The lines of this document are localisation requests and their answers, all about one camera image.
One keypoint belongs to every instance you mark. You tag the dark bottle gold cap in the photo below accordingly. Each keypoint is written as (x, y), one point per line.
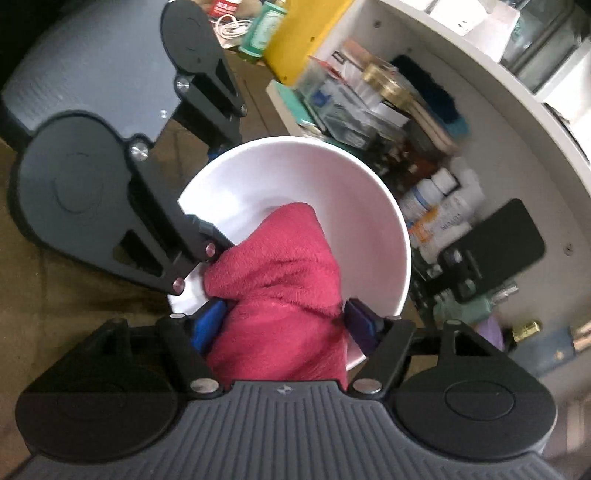
(526, 330)

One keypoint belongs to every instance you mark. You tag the teal glass bottle silver cap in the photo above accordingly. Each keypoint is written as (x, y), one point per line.
(471, 309)

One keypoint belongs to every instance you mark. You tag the yellow plastic box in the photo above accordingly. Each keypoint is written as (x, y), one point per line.
(300, 41)

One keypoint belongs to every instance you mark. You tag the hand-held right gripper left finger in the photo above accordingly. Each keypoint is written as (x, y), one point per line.
(207, 321)

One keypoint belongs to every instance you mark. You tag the gold round tin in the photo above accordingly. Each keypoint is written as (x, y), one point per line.
(385, 83)

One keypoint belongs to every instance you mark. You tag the blue bristle brush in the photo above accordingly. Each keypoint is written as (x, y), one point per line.
(429, 92)

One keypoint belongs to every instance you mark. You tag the red label plastic bottle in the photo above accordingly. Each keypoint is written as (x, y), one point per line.
(221, 7)

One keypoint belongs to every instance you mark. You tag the red terry towel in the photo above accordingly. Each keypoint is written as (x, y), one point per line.
(277, 286)

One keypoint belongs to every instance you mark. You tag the clear plastic storage box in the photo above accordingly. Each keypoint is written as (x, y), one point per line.
(341, 106)

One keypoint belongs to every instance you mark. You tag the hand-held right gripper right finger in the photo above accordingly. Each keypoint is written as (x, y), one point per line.
(359, 323)

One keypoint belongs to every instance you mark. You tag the white spray can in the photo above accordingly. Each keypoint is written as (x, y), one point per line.
(443, 221)

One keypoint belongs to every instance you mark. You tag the green glass bottle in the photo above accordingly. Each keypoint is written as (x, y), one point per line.
(261, 32)

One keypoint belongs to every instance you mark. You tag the white medicine bottle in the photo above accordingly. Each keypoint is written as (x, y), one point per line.
(425, 194)

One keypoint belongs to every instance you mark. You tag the black phone stand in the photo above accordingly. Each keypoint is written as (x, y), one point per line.
(503, 244)

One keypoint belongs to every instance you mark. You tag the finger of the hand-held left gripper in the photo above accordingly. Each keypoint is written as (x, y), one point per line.
(217, 106)
(194, 240)

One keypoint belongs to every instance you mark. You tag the teal book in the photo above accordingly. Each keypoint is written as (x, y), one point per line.
(288, 99)

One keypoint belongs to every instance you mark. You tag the white shelf unit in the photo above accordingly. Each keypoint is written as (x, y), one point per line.
(503, 134)

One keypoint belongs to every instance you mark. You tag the white ribbed bowl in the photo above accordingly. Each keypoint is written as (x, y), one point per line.
(286, 175)

